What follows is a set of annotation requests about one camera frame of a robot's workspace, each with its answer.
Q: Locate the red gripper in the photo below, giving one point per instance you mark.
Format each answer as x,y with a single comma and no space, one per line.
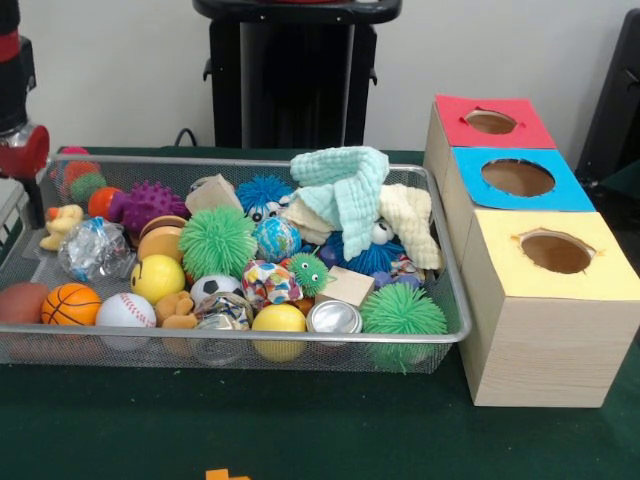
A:
25,152

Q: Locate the clear plastic packet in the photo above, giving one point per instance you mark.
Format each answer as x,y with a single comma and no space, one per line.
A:
93,250

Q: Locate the purple spiky toy with eyes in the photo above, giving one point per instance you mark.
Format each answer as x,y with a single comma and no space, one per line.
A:
150,205

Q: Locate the green spiky ball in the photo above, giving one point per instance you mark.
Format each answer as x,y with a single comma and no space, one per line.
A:
217,243
403,312

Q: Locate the mint green cloth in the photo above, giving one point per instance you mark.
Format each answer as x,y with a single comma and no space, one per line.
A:
345,190

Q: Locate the cream muslin cloth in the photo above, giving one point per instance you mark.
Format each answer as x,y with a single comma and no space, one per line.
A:
410,220

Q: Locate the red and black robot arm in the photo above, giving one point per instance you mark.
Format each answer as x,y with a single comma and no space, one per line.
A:
12,65

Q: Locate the clear mesh bin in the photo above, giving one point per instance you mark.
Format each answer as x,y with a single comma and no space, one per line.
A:
420,185

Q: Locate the wooden box with three holes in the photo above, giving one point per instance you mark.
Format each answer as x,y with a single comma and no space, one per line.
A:
540,340

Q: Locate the small orange basketball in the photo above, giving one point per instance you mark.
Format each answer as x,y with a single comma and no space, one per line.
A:
70,304

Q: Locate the white baseball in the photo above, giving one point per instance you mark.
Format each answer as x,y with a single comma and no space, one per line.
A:
126,310

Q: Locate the yellow smiley ball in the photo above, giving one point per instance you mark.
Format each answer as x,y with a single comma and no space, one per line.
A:
158,278

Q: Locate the dark green tablecloth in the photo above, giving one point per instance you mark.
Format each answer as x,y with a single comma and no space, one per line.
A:
300,430

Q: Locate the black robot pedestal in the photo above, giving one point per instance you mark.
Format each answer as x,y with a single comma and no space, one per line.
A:
300,80

